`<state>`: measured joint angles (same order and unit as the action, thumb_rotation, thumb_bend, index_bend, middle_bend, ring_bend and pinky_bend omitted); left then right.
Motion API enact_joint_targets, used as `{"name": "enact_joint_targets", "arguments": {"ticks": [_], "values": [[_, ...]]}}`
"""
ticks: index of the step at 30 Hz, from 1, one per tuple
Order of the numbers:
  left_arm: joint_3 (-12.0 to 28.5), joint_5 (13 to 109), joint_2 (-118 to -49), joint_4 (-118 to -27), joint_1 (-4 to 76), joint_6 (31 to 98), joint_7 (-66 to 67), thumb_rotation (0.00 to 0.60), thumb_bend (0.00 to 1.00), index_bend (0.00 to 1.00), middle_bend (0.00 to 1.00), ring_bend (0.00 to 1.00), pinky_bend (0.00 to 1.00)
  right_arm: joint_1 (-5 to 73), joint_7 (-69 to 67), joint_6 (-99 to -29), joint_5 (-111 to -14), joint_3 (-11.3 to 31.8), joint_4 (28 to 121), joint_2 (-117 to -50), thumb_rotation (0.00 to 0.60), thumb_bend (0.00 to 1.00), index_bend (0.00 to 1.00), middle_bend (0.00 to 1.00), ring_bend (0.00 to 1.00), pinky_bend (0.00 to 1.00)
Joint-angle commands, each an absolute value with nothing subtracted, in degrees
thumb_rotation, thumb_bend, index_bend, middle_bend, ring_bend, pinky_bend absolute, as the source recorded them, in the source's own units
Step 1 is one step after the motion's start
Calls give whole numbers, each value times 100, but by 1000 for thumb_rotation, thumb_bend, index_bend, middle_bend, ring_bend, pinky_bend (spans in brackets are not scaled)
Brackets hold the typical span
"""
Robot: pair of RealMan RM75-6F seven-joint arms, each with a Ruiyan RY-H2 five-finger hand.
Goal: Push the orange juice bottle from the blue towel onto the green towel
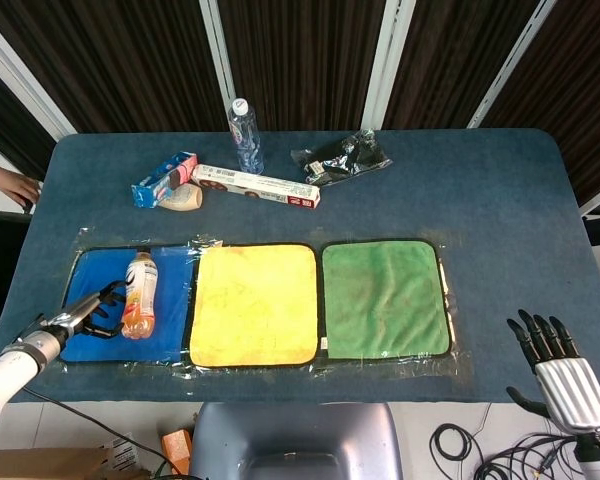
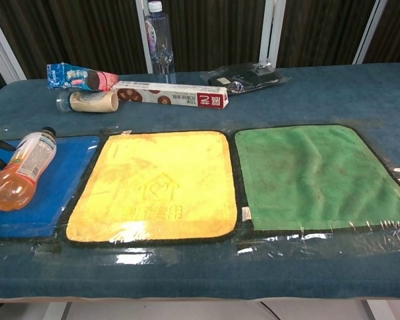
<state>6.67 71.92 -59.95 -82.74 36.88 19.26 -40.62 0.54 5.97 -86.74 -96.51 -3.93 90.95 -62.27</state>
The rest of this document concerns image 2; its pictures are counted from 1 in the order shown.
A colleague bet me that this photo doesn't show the orange drink bottle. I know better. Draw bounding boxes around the orange drink bottle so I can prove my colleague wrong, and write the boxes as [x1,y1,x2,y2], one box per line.
[0,126,58,213]

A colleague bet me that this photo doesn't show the blue cloth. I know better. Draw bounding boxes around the blue cloth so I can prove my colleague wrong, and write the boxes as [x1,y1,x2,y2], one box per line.
[0,134,101,239]

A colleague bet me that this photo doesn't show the yellow cloth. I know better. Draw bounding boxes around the yellow cloth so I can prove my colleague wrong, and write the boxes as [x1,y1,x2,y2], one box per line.
[57,129,240,247]

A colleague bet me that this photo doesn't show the clear water bottle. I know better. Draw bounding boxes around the clear water bottle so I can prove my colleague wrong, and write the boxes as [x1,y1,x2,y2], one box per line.
[143,0,177,84]

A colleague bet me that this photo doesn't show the green cloth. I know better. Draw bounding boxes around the green cloth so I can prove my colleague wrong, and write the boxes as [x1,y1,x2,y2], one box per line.
[233,124,400,233]

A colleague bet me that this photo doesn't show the blue cookie package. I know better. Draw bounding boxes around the blue cookie package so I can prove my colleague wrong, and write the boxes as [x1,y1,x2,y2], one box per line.
[46,62,120,93]

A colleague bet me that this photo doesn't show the long white snack box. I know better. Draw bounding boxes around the long white snack box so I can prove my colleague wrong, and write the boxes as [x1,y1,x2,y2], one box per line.
[111,80,230,110]

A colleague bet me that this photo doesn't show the clear plastic film sheet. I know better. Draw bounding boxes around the clear plastic film sheet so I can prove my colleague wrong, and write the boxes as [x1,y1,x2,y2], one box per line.
[0,122,400,266]

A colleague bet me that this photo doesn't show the black item in plastic bag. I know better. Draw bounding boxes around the black item in plastic bag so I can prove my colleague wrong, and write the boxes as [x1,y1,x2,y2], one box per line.
[199,59,293,95]

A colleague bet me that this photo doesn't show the white metal frame post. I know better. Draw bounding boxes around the white metal frame post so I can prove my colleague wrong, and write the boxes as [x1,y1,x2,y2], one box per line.
[351,0,389,65]
[257,0,286,69]
[0,12,28,83]
[135,0,155,75]

